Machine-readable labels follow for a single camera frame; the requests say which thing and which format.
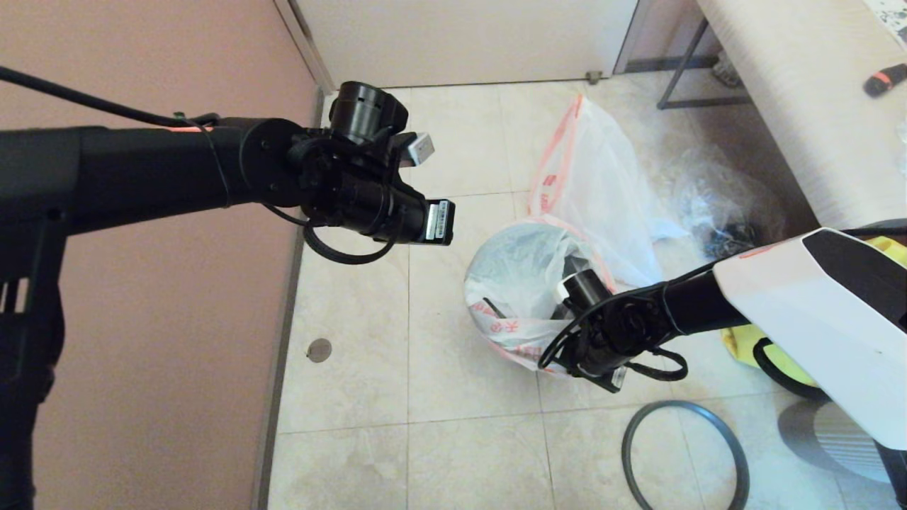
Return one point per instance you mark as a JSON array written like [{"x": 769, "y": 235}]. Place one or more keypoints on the round metal floor drain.
[{"x": 320, "y": 350}]

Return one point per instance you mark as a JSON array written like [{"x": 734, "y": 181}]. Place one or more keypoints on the clear crumpled plastic bag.
[{"x": 716, "y": 191}]

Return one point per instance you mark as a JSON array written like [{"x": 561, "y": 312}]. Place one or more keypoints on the grey item under table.
[{"x": 724, "y": 71}]

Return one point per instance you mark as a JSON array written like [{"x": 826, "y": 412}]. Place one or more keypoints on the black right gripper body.
[{"x": 606, "y": 375}]

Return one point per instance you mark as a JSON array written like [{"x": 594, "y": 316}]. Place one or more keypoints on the dark metal table frame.
[{"x": 698, "y": 105}]

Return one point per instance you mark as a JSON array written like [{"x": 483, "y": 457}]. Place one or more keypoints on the white door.
[{"x": 460, "y": 42}]

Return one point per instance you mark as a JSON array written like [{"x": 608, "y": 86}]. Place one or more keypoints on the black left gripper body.
[{"x": 439, "y": 223}]

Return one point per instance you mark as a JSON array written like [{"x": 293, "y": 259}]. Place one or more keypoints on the black and orange marker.
[{"x": 884, "y": 79}]

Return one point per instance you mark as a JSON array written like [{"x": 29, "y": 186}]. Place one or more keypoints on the dark cable bundle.
[{"x": 730, "y": 237}]

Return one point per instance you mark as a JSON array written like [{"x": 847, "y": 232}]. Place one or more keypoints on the light wood-grain table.
[{"x": 793, "y": 106}]

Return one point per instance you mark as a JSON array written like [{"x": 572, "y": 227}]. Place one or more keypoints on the black-white patterned paper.
[{"x": 894, "y": 13}]

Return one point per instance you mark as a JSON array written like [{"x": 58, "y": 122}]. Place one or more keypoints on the white ribbed bin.
[{"x": 815, "y": 439}]

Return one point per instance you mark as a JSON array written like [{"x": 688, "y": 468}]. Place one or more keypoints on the metal door stop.
[{"x": 594, "y": 76}]

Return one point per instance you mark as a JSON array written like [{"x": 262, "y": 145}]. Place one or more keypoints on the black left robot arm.
[{"x": 142, "y": 170}]

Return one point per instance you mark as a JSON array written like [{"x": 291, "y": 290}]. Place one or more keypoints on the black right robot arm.
[{"x": 815, "y": 304}]

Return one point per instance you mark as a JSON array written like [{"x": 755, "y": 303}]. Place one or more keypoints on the yellow non-woven shopping bag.
[{"x": 744, "y": 347}]

